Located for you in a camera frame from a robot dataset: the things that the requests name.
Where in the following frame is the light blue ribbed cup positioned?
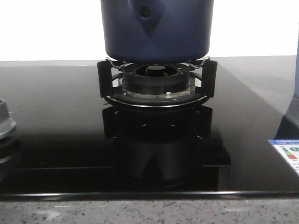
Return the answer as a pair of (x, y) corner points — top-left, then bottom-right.
(294, 22), (299, 97)

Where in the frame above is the black pot support grate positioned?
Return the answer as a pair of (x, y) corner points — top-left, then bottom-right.
(97, 57), (218, 110)

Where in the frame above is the dark blue pot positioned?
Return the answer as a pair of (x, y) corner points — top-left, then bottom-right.
(100, 0), (214, 63)

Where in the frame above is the black gas burner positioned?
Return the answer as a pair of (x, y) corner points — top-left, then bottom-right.
(123, 63), (190, 94)

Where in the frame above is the black glass gas cooktop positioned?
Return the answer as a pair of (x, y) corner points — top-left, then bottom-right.
(0, 66), (299, 201)

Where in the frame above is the silver cooktop control knob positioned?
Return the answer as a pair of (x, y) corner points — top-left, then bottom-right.
(0, 99), (16, 139)

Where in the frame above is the energy rating label sticker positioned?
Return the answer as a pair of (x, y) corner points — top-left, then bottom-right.
(268, 139), (299, 175)

